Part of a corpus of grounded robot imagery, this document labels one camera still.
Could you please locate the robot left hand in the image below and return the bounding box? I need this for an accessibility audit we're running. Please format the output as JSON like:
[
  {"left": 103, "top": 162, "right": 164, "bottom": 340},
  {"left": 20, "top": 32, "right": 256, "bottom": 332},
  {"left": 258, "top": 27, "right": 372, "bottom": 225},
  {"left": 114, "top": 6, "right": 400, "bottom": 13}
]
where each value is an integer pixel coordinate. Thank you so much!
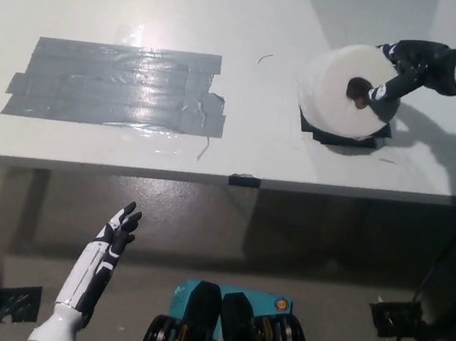
[{"left": 55, "top": 194, "right": 144, "bottom": 321}]

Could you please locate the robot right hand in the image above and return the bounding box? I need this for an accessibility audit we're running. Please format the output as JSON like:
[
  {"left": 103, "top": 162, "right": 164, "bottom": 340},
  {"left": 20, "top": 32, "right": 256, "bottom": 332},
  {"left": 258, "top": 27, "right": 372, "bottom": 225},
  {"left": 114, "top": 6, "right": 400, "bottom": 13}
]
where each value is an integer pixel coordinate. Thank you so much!
[{"left": 365, "top": 33, "right": 456, "bottom": 112}]

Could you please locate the white toilet paper roll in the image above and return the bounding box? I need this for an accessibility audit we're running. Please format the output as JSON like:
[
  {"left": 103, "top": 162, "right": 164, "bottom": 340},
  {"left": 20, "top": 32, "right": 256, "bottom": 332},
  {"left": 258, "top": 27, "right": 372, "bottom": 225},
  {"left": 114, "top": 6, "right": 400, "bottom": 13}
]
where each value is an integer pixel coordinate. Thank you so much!
[{"left": 292, "top": 37, "right": 402, "bottom": 144}]

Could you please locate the black robot body teal top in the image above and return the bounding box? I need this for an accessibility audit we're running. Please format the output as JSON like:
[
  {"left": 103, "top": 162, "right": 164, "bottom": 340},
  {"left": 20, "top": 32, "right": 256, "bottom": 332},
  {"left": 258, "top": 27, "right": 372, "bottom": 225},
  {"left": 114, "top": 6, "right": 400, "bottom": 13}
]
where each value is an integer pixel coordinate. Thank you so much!
[{"left": 140, "top": 273, "right": 324, "bottom": 341}]

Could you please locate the white table leg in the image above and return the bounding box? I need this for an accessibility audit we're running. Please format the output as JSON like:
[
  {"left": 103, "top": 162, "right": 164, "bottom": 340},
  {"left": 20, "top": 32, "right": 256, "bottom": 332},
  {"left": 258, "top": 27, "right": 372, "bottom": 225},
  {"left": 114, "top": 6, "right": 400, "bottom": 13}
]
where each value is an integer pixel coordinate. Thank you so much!
[
  {"left": 0, "top": 163, "right": 54, "bottom": 294},
  {"left": 216, "top": 184, "right": 261, "bottom": 262}
]

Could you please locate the black floor tape patch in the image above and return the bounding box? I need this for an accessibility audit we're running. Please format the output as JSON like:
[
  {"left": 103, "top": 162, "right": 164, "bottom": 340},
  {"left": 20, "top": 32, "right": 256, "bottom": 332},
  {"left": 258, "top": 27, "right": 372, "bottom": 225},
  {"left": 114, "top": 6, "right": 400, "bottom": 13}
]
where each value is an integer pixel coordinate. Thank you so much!
[
  {"left": 365, "top": 296, "right": 425, "bottom": 341},
  {"left": 0, "top": 282, "right": 44, "bottom": 330}
]

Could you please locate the small black tape piece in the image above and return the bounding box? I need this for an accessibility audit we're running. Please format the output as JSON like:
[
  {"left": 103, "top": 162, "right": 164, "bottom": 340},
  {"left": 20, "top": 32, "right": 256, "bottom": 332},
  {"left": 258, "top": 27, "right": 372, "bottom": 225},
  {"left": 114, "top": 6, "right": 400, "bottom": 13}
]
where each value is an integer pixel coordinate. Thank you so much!
[{"left": 228, "top": 172, "right": 262, "bottom": 190}]

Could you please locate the grey duct tape patch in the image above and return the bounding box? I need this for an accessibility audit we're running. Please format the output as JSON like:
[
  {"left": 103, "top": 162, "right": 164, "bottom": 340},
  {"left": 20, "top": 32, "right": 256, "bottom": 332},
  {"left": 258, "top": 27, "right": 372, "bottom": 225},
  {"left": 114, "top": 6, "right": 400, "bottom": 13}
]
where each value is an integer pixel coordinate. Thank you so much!
[{"left": 0, "top": 30, "right": 235, "bottom": 142}]

